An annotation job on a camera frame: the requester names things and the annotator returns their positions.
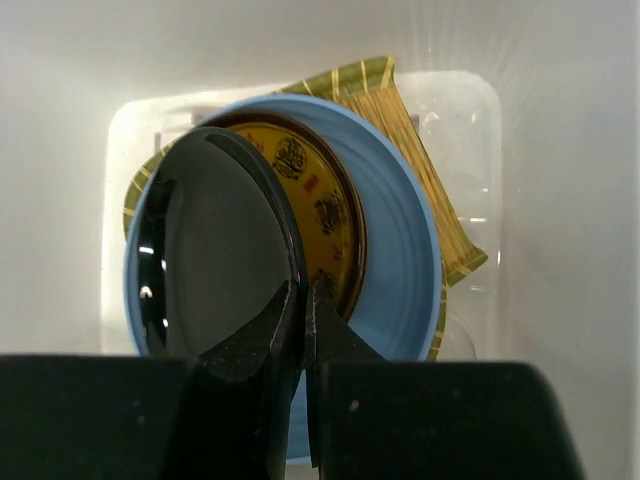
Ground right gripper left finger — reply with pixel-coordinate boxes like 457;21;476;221
179;280;303;479

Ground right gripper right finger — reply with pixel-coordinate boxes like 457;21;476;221
304;281;388;470

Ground blue round plate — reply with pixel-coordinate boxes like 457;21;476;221
122;94;443;467

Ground yellow patterned plate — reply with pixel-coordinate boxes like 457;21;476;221
201;109;367;320

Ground black plate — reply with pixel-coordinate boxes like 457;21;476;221
124;126;308;356

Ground large oval bamboo tray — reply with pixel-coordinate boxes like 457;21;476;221
121;55;489;362

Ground white plastic bin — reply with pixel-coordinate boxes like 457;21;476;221
0;0;640;366

